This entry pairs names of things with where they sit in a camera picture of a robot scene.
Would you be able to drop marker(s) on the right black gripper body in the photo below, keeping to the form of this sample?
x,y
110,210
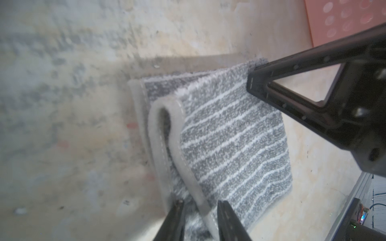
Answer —
x,y
357,103

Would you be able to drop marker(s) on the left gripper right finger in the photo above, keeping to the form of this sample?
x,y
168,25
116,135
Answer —
x,y
230,227

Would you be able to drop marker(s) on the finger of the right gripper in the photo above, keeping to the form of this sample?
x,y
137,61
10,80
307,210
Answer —
x,y
298,85

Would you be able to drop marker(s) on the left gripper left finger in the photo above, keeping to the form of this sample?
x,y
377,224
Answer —
x,y
173,227

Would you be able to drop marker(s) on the pink plastic basket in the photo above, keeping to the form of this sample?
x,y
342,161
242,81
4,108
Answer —
x,y
330,20

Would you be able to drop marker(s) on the grey striped square dishcloth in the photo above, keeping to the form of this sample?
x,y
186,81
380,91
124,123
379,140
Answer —
x,y
208,139

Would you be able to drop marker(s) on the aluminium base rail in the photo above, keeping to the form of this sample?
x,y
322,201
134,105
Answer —
x,y
371,190

